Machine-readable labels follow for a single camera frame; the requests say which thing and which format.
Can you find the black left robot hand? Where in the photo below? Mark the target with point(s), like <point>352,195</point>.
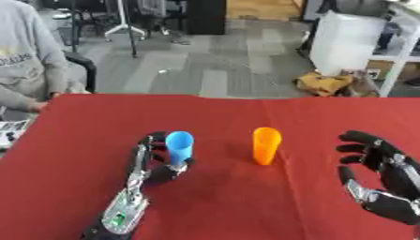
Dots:
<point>158,173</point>

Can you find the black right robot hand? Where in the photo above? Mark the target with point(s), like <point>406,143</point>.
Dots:
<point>396,182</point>

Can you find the blue plastic cup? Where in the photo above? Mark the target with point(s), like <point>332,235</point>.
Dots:
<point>180,148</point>

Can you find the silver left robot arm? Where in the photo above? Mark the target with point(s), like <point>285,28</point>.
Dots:
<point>123,211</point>

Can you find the orange plastic cup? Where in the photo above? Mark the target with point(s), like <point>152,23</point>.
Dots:
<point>266,144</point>

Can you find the yellow-brown bag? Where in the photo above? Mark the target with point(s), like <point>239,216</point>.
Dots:
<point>324,83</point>

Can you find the black chair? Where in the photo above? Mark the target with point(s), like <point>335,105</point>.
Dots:
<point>82,67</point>

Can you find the white keyboard device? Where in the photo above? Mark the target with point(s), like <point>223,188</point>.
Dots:
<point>12,131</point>

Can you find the white tripod stand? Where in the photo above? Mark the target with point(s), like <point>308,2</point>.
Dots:
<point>125,25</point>

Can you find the black cabinet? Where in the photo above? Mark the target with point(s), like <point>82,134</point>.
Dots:
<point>205,16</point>

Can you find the person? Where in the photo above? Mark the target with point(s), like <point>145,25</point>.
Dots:
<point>24,59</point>

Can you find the white shelf frame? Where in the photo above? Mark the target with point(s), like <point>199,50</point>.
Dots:
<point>402,53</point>

